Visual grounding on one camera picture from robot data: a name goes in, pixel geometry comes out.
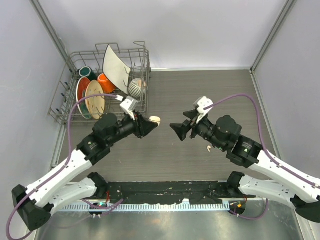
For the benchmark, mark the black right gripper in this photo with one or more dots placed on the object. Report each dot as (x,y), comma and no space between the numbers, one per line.
(181,129)

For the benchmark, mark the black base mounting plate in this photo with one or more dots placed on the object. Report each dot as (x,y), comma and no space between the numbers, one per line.
(168,192)

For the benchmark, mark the red green round plate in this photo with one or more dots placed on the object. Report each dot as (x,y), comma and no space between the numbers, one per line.
(81,88)

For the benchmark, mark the dark green mug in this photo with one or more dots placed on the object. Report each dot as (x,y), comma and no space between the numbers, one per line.
(87,72)

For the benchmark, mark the white square plate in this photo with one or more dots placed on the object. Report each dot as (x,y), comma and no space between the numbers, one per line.
(116,70)

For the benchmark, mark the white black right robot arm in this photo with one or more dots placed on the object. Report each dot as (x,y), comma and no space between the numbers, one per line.
(290,186)

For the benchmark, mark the beige earbud charging case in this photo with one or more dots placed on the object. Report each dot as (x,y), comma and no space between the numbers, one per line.
(155,119)

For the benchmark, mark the striped black white cup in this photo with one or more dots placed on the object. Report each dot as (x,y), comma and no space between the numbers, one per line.
(137,88)

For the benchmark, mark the white slotted cable duct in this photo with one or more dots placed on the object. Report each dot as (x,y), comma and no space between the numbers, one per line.
(185,206)

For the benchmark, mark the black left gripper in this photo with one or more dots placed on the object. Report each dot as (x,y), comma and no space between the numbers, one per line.
(143,126)

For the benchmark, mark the orange mug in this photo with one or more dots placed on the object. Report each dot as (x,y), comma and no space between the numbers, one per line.
(107,86)

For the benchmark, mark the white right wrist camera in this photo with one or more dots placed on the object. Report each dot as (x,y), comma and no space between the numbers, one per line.
(203,106)

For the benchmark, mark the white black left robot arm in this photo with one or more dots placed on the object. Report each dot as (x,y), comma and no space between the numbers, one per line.
(37,202)

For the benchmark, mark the grey wire dish rack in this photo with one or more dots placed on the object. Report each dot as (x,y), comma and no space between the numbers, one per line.
(64,105)

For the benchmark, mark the beige speckled round plate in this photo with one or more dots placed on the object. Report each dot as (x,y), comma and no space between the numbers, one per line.
(95,104)

